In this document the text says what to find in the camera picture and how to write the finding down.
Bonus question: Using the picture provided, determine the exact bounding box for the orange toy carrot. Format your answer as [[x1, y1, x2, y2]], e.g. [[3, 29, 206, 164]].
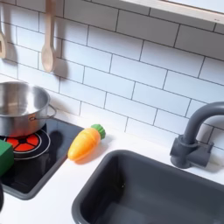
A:
[[67, 123, 107, 162]]

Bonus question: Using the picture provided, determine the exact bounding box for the wooden spatula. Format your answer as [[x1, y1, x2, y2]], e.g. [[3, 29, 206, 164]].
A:
[[0, 28, 7, 60]]

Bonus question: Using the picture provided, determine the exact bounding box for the grey tap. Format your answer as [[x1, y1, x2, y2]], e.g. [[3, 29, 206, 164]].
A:
[[170, 101, 224, 170]]

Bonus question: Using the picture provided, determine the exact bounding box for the black stove top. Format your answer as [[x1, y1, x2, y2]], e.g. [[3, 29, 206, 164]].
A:
[[0, 117, 85, 201]]

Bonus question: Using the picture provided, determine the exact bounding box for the steel pot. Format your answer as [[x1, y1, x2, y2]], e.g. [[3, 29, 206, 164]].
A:
[[0, 80, 57, 138]]

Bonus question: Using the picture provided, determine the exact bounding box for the wooden spoon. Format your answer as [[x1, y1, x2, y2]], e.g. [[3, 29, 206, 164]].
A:
[[40, 0, 58, 74]]

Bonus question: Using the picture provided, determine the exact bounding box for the green block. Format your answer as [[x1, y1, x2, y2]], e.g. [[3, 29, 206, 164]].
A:
[[0, 139, 15, 177]]

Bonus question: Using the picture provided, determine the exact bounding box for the grey sink basin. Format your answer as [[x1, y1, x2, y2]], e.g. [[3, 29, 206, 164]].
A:
[[71, 150, 224, 224]]

